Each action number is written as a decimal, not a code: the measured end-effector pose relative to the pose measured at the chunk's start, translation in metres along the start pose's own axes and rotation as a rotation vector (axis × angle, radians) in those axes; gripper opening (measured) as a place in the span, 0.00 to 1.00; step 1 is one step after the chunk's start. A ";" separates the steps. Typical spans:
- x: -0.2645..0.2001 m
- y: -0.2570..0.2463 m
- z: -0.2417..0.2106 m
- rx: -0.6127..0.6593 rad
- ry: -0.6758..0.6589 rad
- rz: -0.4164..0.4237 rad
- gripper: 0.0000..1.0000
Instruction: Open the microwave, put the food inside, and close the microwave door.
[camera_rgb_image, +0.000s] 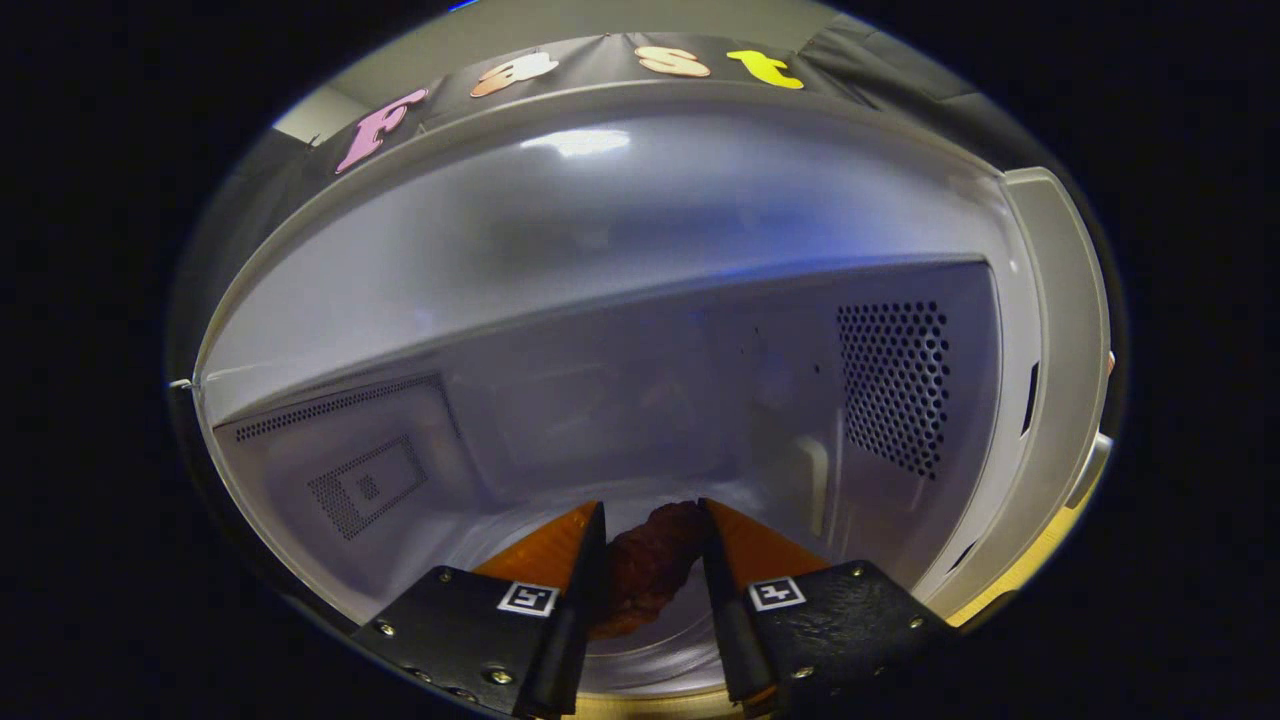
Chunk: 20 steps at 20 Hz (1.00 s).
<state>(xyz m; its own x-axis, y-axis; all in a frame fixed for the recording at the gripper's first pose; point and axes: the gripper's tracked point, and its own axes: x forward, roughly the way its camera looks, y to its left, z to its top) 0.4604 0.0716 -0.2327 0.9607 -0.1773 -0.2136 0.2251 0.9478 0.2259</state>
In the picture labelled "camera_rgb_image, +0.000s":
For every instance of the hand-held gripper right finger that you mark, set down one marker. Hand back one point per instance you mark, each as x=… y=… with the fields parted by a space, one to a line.
x=735 y=630

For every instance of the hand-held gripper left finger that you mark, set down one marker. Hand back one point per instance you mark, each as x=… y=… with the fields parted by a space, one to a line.
x=570 y=640

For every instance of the brown meat piece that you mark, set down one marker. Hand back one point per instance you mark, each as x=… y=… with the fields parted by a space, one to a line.
x=650 y=565

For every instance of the black backdrop cloth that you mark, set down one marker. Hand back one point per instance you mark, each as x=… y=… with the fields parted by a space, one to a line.
x=600 y=60

